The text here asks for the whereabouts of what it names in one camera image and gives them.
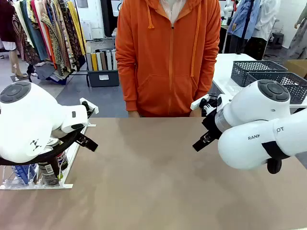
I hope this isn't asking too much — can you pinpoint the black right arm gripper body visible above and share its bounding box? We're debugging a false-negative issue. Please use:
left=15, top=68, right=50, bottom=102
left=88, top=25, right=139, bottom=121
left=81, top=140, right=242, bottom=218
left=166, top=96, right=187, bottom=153
left=201, top=110, right=225, bottom=141

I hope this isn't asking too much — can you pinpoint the dark grey plastic basket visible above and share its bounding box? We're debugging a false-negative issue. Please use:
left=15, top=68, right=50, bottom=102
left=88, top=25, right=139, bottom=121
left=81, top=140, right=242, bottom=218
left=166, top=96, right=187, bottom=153
left=247, top=71, right=307, bottom=104
left=231, top=60, right=288, bottom=87

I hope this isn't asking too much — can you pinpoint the blue Pocari Sweat can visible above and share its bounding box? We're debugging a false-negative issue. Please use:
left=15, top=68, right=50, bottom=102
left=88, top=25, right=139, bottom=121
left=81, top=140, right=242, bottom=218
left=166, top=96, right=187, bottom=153
left=12, top=164, right=39, bottom=185

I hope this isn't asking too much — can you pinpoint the person's right forearm orange sleeve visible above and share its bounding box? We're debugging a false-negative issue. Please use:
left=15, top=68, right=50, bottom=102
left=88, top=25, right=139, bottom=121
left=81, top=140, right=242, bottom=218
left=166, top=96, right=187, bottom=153
left=115, top=55, right=140, bottom=113

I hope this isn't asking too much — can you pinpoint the person's left forearm orange sleeve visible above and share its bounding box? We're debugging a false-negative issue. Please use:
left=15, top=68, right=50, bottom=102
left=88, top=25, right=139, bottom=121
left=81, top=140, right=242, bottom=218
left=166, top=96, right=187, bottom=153
left=193, top=55, right=221, bottom=106

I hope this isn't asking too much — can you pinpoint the white side table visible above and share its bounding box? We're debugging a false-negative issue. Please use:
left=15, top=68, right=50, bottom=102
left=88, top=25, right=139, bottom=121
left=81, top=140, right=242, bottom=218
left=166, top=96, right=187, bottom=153
left=212, top=53, right=307, bottom=113

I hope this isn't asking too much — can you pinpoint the dark grey storage bin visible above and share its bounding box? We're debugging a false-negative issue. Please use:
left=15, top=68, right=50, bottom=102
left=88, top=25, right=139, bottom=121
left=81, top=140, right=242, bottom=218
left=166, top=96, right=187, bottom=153
left=86, top=69, right=120, bottom=88

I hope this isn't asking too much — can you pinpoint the person in orange hoodie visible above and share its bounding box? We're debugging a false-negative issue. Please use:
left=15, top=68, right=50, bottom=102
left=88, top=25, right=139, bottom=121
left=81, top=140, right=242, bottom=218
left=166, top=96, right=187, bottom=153
left=115, top=0, right=221, bottom=118

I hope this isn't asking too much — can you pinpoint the light grey sample board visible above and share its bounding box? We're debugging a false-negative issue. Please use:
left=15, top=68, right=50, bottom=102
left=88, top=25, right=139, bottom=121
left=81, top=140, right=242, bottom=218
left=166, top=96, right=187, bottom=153
left=85, top=52, right=93, bottom=71
left=111, top=49, right=118, bottom=70

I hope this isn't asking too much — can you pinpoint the white sample board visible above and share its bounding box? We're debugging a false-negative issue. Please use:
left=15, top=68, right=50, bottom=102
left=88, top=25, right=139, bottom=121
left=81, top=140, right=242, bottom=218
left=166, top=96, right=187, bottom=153
left=106, top=50, right=113, bottom=71
left=95, top=52, right=103, bottom=71

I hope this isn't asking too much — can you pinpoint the grey cloth pile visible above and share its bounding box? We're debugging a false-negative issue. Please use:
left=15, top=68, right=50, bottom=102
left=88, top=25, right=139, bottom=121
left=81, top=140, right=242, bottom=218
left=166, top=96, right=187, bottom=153
left=35, top=61, right=72, bottom=86

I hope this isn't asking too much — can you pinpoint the black stand pole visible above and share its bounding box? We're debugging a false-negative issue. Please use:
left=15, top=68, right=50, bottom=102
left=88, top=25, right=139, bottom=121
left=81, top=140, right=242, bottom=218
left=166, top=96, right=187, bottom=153
left=236, top=0, right=255, bottom=55

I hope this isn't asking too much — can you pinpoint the cardboard box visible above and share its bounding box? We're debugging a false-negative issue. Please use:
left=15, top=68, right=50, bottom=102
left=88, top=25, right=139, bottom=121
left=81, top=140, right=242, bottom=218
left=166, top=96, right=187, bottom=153
left=283, top=59, right=307, bottom=80

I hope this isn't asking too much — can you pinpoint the black stool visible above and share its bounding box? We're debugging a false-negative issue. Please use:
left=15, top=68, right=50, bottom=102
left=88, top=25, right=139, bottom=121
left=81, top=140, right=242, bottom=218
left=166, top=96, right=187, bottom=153
left=272, top=32, right=285, bottom=50

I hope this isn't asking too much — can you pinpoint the clothes rack with colourful garments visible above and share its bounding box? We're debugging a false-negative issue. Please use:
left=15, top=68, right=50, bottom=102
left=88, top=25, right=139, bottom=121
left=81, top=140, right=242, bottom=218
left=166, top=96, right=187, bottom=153
left=12, top=0, right=87, bottom=83

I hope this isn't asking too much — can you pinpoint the white air purifier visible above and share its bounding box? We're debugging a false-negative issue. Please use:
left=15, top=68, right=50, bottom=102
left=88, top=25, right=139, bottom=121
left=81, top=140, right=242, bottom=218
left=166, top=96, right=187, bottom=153
left=81, top=20, right=93, bottom=41

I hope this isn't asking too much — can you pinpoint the mannequin with maroon garment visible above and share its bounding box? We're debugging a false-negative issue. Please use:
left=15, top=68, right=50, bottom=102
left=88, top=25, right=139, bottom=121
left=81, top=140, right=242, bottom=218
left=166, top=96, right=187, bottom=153
left=0, top=0, right=28, bottom=80

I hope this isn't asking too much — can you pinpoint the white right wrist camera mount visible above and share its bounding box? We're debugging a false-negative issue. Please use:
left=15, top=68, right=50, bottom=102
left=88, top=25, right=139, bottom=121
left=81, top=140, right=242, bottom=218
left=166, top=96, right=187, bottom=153
left=190, top=94, right=218, bottom=117

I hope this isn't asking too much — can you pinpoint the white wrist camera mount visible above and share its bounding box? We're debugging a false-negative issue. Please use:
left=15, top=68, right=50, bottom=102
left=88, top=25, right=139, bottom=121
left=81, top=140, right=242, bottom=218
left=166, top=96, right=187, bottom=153
left=79, top=97, right=99, bottom=119
left=190, top=94, right=218, bottom=117

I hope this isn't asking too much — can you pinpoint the black left arm cable sleeve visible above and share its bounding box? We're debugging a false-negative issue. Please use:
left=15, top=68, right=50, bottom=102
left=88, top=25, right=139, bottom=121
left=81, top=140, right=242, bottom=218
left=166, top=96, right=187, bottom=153
left=0, top=130, right=81, bottom=166

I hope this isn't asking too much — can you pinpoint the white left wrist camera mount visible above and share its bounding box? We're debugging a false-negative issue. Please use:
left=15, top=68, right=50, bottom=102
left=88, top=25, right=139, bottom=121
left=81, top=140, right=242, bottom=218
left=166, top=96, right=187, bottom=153
left=79, top=97, right=99, bottom=119

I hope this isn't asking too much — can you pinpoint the white wire can dispenser rack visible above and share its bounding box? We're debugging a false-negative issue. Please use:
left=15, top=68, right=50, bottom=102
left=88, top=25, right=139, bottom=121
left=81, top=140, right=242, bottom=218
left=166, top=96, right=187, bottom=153
left=0, top=123, right=96, bottom=190

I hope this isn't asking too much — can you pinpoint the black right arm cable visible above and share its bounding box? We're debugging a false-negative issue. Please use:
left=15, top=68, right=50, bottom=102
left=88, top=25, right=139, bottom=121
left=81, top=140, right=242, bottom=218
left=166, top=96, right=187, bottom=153
left=261, top=141, right=291, bottom=174

